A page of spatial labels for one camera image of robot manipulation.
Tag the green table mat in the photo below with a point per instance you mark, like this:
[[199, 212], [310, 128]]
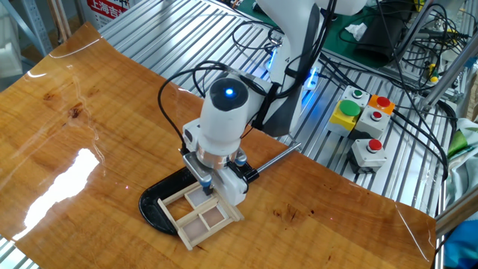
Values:
[[338, 48]]

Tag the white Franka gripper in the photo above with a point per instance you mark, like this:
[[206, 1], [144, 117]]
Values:
[[233, 188]]

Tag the grey box large red button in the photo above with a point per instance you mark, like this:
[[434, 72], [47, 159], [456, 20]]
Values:
[[367, 155]]

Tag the miniature wooden window frame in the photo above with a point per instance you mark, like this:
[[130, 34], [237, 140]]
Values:
[[198, 214]]

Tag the grey slanted post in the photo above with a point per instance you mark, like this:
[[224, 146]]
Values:
[[414, 33]]

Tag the silver round pole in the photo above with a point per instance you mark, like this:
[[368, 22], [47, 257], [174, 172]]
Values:
[[448, 76]]

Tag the small sliding window sash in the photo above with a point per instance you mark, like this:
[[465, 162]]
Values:
[[198, 198]]

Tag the blue fabric object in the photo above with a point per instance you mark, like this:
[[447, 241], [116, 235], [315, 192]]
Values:
[[463, 246]]

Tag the white green cloth bag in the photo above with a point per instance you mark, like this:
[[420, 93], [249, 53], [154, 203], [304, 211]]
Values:
[[463, 172]]

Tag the grey box small red button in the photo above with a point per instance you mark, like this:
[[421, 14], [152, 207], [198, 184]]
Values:
[[373, 123]]

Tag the black pouch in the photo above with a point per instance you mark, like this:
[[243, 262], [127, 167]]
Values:
[[381, 37]]

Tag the red and white sign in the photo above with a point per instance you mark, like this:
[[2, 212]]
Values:
[[108, 9]]

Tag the glossy wood-grain mat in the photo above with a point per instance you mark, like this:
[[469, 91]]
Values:
[[112, 130]]

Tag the black C-clamp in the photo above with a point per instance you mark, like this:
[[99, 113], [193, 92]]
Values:
[[157, 194]]

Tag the grey perforated shelf upright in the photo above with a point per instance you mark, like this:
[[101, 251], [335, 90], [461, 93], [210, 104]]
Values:
[[35, 26]]

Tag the grey box small green button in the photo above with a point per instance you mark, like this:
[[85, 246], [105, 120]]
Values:
[[357, 93]]

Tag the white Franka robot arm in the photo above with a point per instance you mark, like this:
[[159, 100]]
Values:
[[224, 123]]

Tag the crumpled white tissue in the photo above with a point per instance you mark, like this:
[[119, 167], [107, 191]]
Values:
[[356, 31]]

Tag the wooden pole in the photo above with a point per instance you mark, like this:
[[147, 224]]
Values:
[[59, 18]]

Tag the yellow box green button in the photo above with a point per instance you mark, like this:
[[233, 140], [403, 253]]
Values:
[[345, 116]]

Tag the aluminium frame strut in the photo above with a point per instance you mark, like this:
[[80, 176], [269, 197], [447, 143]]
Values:
[[457, 213]]

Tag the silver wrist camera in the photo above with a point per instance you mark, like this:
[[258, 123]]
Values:
[[195, 166]]

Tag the orange box red button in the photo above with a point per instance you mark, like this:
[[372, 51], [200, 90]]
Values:
[[382, 102]]

